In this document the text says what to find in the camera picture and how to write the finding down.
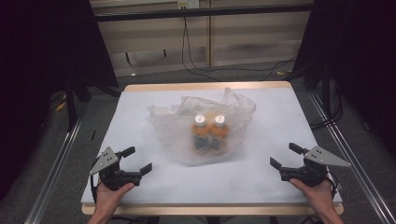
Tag hand-held gripper black cable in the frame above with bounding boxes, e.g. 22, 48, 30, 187
89, 173, 98, 204
326, 170, 340, 200

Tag black floor cables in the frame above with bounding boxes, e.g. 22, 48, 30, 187
308, 78, 344, 131

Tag black stand leg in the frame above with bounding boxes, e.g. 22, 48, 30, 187
64, 81, 78, 133
321, 65, 332, 117

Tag orange juice bottle white cap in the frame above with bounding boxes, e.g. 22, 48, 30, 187
191, 114, 213, 155
211, 114, 231, 157

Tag black horizontal bar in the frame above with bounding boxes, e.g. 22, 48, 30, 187
93, 3, 315, 22

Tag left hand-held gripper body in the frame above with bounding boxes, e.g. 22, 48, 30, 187
89, 147, 142, 191

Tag metal floor rail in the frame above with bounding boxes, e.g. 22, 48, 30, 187
307, 89, 396, 224
23, 113, 87, 224

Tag white table mat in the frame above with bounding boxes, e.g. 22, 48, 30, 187
80, 88, 344, 206

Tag left hand-held gripper black cable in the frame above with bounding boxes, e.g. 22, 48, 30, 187
89, 173, 98, 204

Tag black wall cables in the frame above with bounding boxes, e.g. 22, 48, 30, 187
180, 16, 297, 83

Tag person's left hand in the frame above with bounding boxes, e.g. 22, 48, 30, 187
94, 181, 135, 217

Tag wooden table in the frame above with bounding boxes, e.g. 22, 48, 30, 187
80, 80, 346, 217

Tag white wall socket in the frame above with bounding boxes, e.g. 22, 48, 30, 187
177, 0, 201, 10

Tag person's right hand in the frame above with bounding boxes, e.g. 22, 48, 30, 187
289, 177, 335, 213

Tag right hand-held gripper black cable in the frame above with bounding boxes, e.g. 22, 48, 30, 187
326, 170, 340, 200

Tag black curtain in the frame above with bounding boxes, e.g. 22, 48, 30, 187
291, 0, 396, 158
0, 0, 120, 202

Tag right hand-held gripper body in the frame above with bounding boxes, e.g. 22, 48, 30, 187
279, 145, 352, 189

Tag clear plastic bag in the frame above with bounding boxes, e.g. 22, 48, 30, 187
147, 87, 257, 168

